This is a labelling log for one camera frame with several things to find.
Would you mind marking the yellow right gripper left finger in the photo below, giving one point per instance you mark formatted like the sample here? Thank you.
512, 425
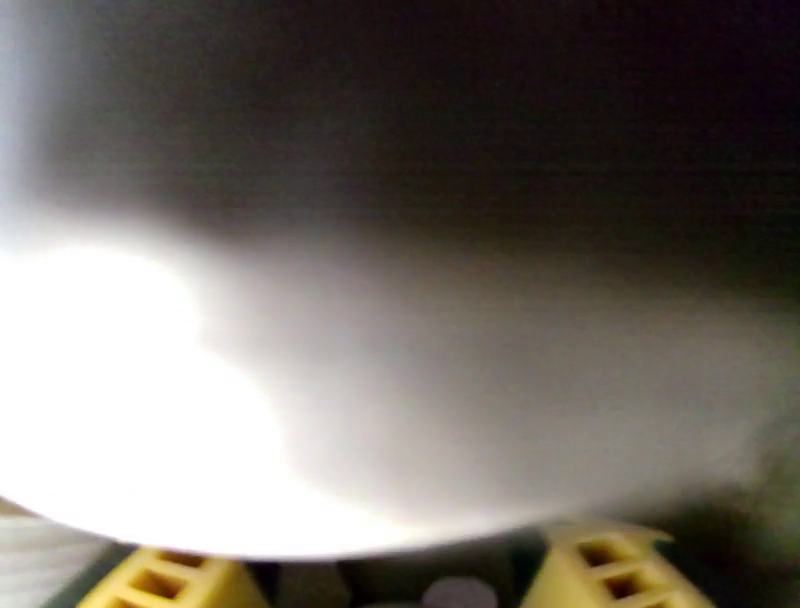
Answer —
187, 581

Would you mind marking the brown cardboard box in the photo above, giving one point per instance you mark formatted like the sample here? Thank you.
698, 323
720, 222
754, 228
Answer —
437, 312

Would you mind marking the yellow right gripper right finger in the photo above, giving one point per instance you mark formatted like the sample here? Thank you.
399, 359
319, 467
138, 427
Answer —
606, 575

